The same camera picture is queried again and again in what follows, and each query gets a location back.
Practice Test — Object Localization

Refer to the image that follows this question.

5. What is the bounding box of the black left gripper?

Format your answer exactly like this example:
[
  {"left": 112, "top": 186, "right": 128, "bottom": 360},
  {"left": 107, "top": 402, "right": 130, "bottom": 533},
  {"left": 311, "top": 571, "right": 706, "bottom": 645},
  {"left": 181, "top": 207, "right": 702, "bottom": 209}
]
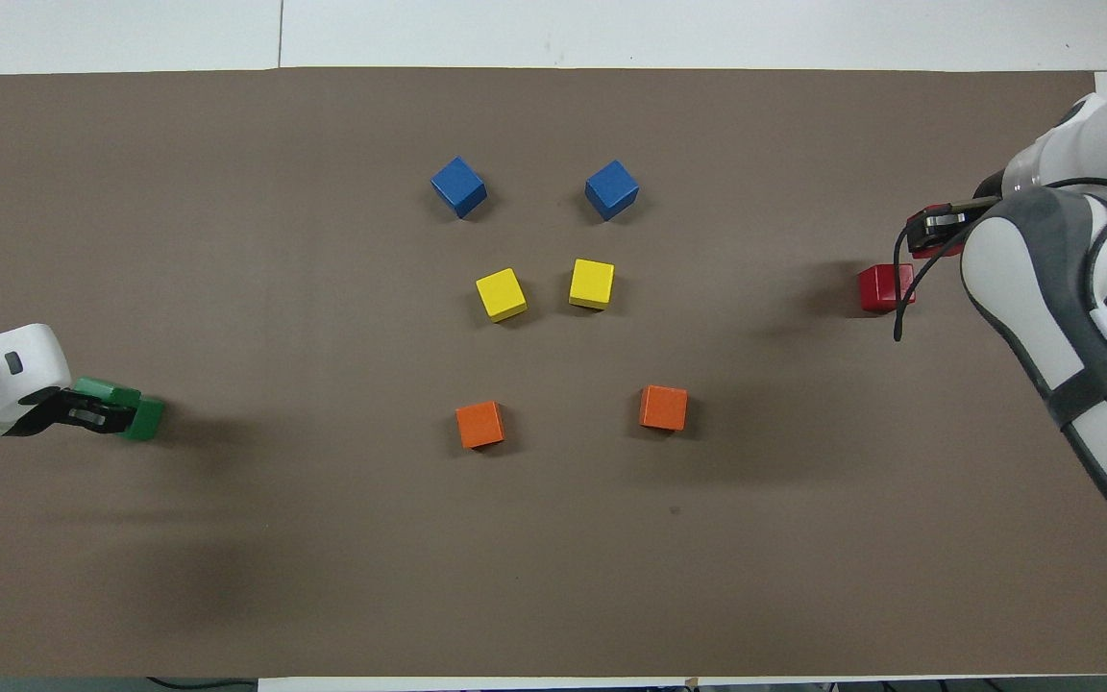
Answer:
[{"left": 1, "top": 384, "right": 137, "bottom": 439}]

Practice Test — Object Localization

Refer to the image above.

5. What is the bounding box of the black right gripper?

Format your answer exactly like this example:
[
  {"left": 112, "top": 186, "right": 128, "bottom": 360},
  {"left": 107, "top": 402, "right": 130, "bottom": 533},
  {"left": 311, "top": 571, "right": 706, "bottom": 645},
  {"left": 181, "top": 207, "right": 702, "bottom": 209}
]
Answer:
[{"left": 905, "top": 170, "right": 1009, "bottom": 255}]

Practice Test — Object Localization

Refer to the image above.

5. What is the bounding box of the red wooden block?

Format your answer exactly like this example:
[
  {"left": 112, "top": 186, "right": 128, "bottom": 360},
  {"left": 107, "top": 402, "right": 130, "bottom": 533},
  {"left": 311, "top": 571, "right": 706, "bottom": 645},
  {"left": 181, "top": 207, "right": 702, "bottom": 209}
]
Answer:
[
  {"left": 857, "top": 263, "right": 917, "bottom": 314},
  {"left": 911, "top": 202, "right": 954, "bottom": 260}
]

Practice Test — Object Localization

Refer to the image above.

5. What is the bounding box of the green wooden block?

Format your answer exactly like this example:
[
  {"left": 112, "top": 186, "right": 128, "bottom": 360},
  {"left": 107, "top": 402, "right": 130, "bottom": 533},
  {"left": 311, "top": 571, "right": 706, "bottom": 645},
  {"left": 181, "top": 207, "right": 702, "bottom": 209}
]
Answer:
[
  {"left": 71, "top": 376, "right": 143, "bottom": 410},
  {"left": 119, "top": 396, "right": 167, "bottom": 443}
]

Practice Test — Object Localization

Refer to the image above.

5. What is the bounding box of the brown table mat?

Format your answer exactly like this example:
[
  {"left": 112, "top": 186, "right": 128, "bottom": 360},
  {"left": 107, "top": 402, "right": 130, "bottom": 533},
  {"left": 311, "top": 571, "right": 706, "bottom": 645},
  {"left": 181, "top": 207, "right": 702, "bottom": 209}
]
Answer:
[{"left": 0, "top": 67, "right": 1107, "bottom": 680}]

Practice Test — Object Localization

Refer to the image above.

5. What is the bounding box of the orange wooden block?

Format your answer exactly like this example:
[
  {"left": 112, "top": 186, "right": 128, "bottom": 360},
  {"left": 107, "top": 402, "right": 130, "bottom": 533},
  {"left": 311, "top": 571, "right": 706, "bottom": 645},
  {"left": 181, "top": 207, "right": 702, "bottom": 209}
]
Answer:
[
  {"left": 455, "top": 400, "right": 506, "bottom": 451},
  {"left": 639, "top": 384, "right": 689, "bottom": 433}
]

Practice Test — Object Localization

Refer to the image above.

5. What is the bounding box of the blue wooden block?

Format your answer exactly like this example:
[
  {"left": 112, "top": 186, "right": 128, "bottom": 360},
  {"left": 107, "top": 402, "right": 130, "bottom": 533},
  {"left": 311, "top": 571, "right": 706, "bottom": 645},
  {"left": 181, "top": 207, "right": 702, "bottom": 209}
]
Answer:
[
  {"left": 584, "top": 159, "right": 641, "bottom": 223},
  {"left": 430, "top": 156, "right": 488, "bottom": 220}
]

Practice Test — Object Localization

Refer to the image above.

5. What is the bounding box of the yellow wooden block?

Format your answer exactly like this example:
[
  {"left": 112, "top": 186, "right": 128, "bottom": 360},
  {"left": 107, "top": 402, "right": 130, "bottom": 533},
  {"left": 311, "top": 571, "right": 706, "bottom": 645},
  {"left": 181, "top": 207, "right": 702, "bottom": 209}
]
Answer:
[
  {"left": 568, "top": 258, "right": 616, "bottom": 311},
  {"left": 475, "top": 267, "right": 529, "bottom": 324}
]

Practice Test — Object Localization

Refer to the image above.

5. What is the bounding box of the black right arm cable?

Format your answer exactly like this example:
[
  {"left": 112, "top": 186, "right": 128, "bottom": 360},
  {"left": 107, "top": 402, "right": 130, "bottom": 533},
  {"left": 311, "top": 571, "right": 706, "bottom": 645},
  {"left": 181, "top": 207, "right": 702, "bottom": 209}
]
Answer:
[{"left": 893, "top": 177, "right": 1107, "bottom": 343}]

